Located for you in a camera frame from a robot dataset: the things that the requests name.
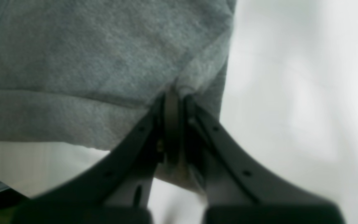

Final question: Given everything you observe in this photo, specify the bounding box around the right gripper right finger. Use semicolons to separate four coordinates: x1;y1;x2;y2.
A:
184;96;345;224

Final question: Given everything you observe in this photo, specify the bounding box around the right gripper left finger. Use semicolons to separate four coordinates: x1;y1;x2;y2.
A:
12;96;165;224

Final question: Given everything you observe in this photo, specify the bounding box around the grey T-shirt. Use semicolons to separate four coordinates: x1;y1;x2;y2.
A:
0;0;238;193

